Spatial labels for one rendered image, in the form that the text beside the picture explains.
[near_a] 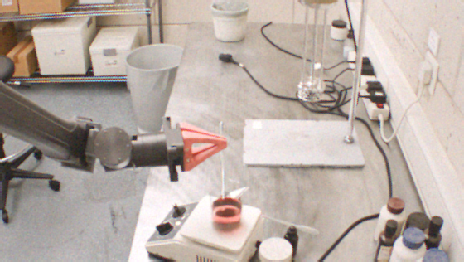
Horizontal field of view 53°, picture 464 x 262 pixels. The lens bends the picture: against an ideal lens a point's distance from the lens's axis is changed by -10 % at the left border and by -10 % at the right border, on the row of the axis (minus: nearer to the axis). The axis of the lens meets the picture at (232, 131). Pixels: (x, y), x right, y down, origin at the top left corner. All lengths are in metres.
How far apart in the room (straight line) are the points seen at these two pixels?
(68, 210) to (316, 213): 1.45
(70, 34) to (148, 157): 2.32
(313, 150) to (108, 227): 1.17
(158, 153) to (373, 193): 0.56
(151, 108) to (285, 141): 1.36
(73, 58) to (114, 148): 2.43
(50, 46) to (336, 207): 2.37
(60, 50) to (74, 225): 1.28
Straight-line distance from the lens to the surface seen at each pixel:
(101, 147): 0.74
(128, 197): 2.33
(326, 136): 1.33
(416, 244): 0.91
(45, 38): 3.15
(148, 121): 2.62
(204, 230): 0.92
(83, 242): 2.15
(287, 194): 1.14
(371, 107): 1.43
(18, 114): 0.61
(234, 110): 1.43
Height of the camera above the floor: 1.48
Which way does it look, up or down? 33 degrees down
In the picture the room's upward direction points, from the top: straight up
